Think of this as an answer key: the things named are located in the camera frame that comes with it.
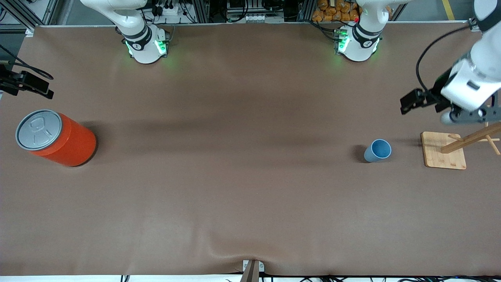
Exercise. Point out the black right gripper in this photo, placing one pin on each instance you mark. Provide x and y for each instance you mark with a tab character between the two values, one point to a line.
11	83

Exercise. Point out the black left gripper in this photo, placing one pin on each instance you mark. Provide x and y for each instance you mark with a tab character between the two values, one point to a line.
439	91

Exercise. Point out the blue plastic cup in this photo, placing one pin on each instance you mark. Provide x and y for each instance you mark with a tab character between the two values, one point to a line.
377	150

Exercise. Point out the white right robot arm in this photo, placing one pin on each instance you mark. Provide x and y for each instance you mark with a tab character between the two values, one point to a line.
145	43

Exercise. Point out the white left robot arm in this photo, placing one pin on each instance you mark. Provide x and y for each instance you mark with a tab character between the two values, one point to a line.
465	84

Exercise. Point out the wooden cup rack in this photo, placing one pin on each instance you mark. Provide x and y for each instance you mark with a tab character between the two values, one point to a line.
442	152

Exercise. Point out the orange can with grey lid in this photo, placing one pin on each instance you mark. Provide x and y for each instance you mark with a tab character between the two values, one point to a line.
58	141

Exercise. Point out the orange snack packet pile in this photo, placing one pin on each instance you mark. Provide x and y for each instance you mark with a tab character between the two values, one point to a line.
332	11

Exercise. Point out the white power strip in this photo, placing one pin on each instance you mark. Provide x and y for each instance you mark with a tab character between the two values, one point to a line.
174	13

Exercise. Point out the brown table cloth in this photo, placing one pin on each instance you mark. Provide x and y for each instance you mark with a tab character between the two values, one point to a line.
235	156

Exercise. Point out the aluminium frame profile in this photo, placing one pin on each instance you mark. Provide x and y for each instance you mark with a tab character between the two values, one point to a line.
473	24

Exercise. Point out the metal table clamp bracket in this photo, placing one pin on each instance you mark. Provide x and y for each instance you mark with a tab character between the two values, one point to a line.
252	270

